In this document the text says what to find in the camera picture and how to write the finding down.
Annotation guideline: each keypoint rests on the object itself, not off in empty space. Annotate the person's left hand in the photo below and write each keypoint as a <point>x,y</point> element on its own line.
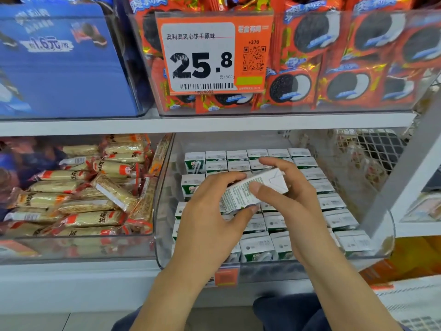
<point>203,234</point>

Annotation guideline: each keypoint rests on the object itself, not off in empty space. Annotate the person's right hand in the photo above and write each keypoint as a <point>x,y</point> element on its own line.
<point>300,210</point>

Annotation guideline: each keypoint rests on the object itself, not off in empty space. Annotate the rows of white juice cartons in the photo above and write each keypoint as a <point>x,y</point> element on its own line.
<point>344,217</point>

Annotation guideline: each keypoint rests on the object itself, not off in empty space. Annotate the blueberry juice carton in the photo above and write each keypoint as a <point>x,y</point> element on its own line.
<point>251,189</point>

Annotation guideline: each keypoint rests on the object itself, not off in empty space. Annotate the person's right forearm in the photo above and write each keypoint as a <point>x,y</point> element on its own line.
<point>344,296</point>

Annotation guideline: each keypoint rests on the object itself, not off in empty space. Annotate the person's left forearm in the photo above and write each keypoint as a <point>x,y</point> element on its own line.
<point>172,303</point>

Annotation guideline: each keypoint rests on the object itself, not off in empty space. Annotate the person's blue jeans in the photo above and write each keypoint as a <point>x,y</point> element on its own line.
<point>289,313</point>

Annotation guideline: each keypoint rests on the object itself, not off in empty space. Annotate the small orange price tag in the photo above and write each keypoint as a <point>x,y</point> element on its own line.
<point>226,276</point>

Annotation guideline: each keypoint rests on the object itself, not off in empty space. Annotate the clear plastic display bin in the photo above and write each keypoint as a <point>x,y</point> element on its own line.
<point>76,248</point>
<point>365,244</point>

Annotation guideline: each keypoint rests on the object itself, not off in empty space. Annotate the yellow orange snack packet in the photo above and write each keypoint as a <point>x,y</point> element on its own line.
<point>406,258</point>

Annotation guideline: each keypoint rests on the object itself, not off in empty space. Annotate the pile of yellow wafer bars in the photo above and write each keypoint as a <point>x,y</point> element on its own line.
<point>83,196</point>

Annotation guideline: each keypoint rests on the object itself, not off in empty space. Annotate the stack of red cookie packets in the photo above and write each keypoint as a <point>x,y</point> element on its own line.
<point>358,58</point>

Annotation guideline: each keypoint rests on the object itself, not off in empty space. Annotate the large white orange price tag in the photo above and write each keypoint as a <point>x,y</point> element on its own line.
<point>193,62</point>

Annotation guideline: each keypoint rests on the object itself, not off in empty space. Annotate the pile of blue snack packets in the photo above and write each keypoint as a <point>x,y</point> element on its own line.
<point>20,165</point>

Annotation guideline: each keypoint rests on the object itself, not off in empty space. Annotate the blue cardboard display box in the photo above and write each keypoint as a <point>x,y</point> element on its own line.
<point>76,79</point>

